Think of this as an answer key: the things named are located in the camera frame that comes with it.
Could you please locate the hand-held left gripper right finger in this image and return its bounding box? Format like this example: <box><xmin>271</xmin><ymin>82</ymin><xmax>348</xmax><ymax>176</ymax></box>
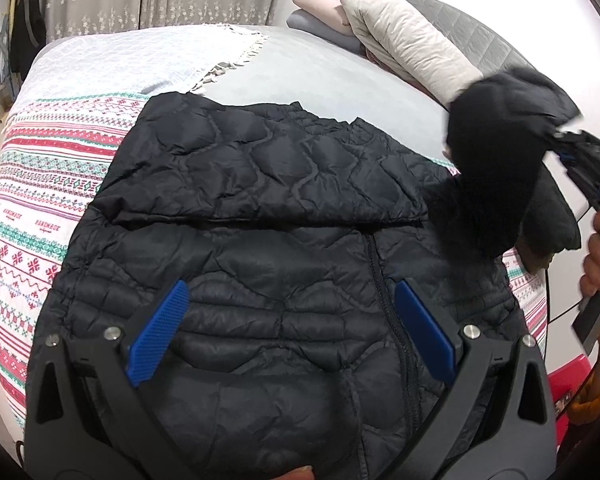
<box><xmin>380</xmin><ymin>280</ymin><xmax>561</xmax><ymax>480</ymax></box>

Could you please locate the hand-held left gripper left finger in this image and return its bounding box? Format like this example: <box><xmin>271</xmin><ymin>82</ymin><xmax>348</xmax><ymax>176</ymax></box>
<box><xmin>24</xmin><ymin>279</ymin><xmax>191</xmax><ymax>480</ymax></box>

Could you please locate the black quilted jacket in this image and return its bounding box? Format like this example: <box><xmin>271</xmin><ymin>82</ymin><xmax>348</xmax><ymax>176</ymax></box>
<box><xmin>27</xmin><ymin>67</ymin><xmax>583</xmax><ymax>480</ymax></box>
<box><xmin>522</xmin><ymin>167</ymin><xmax>583</xmax><ymax>257</ymax></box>

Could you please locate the person's right hand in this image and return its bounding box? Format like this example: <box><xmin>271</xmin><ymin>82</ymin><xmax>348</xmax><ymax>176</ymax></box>
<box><xmin>579</xmin><ymin>210</ymin><xmax>600</xmax><ymax>299</ymax></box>

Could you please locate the black folded quilted jacket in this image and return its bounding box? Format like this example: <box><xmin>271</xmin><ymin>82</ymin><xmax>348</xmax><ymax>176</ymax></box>
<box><xmin>522</xmin><ymin>167</ymin><xmax>583</xmax><ymax>257</ymax></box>

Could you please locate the grey quilted headboard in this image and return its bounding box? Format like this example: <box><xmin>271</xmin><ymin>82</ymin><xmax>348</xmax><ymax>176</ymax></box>
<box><xmin>362</xmin><ymin>0</ymin><xmax>536</xmax><ymax>77</ymax></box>

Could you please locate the person's orange clothing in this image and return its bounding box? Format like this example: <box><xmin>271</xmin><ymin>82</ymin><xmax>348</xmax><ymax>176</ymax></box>
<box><xmin>565</xmin><ymin>345</ymin><xmax>600</xmax><ymax>427</ymax></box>

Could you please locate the patterned knit-print blanket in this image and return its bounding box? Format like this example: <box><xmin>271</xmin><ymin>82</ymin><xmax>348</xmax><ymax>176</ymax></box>
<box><xmin>0</xmin><ymin>91</ymin><xmax>548</xmax><ymax>426</ymax></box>

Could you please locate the folded beige duvet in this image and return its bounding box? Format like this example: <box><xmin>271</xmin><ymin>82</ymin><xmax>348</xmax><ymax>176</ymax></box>
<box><xmin>340</xmin><ymin>0</ymin><xmax>483</xmax><ymax>111</ymax></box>

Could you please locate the grey bed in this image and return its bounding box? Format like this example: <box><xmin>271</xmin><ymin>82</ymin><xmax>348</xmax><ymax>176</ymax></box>
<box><xmin>140</xmin><ymin>27</ymin><xmax>461</xmax><ymax>171</ymax></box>

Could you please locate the white fringed throw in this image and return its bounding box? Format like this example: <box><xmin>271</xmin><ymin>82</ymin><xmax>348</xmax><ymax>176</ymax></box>
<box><xmin>12</xmin><ymin>24</ymin><xmax>270</xmax><ymax>128</ymax></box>

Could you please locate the grey pillow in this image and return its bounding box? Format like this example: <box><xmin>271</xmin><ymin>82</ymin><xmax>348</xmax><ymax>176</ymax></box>
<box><xmin>286</xmin><ymin>10</ymin><xmax>366</xmax><ymax>54</ymax></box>

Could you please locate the grey-blue bag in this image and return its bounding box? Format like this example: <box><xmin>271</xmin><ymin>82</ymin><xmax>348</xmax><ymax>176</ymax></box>
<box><xmin>0</xmin><ymin>15</ymin><xmax>20</xmax><ymax>107</ymax></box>

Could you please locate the hanging black bag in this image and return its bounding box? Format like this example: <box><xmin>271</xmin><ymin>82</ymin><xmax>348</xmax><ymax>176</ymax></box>
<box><xmin>7</xmin><ymin>0</ymin><xmax>48</xmax><ymax>61</ymax></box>

